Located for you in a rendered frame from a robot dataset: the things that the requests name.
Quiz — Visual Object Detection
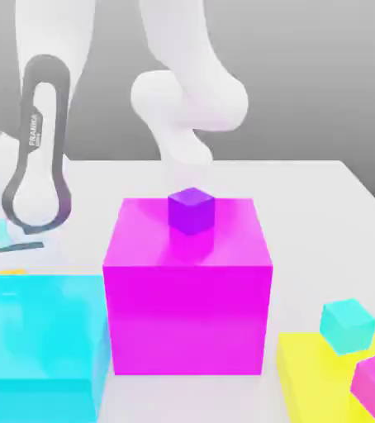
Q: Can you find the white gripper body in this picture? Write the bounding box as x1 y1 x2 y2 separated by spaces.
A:
0 240 46 267

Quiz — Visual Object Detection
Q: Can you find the large cyan box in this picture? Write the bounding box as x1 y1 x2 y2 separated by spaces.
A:
0 273 112 423

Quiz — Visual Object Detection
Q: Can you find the large yellow box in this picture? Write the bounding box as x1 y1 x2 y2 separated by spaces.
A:
276 331 375 423

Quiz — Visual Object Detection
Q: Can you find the small purple cube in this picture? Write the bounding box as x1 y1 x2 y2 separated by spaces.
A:
167 187 216 237

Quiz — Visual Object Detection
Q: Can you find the large magenta box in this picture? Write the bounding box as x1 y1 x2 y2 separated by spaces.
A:
102 197 273 377

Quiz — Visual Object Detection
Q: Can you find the small turquoise cube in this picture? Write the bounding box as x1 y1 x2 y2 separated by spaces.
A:
319 297 375 357

